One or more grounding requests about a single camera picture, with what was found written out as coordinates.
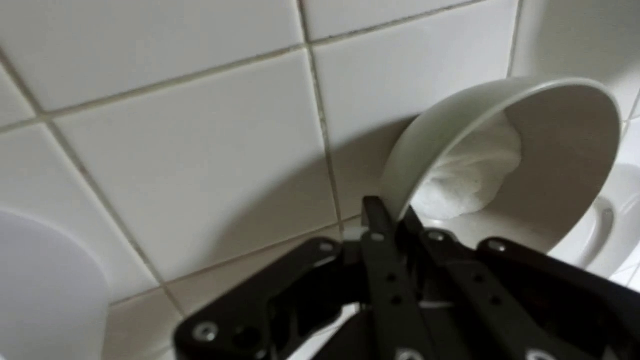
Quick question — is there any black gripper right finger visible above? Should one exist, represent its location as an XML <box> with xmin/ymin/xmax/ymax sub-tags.
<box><xmin>398</xmin><ymin>207</ymin><xmax>640</xmax><ymax>360</ymax></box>

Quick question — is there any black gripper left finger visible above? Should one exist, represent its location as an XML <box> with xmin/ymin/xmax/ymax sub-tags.
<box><xmin>174</xmin><ymin>196</ymin><xmax>435</xmax><ymax>360</ymax></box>

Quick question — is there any white ceramic bowl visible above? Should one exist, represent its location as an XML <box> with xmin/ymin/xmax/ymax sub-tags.
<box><xmin>380</xmin><ymin>76</ymin><xmax>624</xmax><ymax>256</ymax></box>

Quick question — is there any white container with red lid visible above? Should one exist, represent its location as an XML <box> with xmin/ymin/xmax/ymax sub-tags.
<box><xmin>0</xmin><ymin>207</ymin><xmax>111</xmax><ymax>360</ymax></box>

